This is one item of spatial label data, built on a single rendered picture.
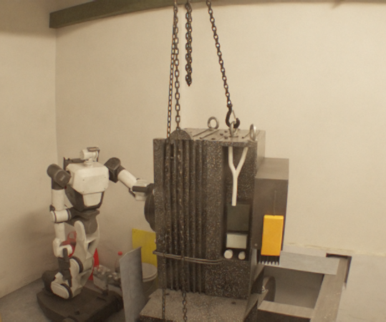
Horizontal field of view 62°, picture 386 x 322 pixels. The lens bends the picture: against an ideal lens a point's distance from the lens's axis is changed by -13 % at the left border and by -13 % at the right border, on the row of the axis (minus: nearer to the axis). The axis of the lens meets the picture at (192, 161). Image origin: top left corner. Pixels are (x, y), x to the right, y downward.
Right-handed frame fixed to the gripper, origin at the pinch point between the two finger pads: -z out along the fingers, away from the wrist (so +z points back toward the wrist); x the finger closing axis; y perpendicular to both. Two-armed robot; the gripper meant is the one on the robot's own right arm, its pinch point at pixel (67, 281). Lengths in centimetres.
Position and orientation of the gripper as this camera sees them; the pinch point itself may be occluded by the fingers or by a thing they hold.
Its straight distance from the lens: 259.6
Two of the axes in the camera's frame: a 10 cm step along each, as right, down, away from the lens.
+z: -0.2, -9.9, -1.0
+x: 7.0, 0.6, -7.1
